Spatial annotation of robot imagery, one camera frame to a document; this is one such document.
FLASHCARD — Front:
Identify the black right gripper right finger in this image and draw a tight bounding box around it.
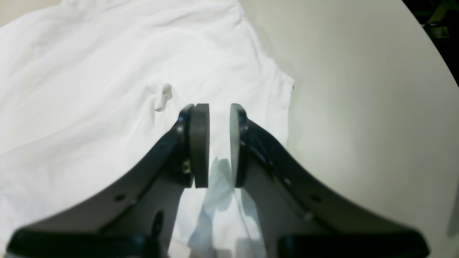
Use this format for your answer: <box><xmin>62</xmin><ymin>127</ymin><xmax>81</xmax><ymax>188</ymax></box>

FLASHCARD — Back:
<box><xmin>230</xmin><ymin>104</ymin><xmax>430</xmax><ymax>258</ymax></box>

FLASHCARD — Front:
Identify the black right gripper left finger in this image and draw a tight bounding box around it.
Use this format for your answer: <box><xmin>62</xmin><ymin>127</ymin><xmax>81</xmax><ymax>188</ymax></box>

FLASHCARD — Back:
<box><xmin>6</xmin><ymin>104</ymin><xmax>210</xmax><ymax>258</ymax></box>

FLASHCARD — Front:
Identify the white T-shirt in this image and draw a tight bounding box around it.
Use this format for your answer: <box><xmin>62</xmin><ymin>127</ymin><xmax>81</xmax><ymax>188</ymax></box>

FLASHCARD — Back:
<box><xmin>0</xmin><ymin>0</ymin><xmax>294</xmax><ymax>258</ymax></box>

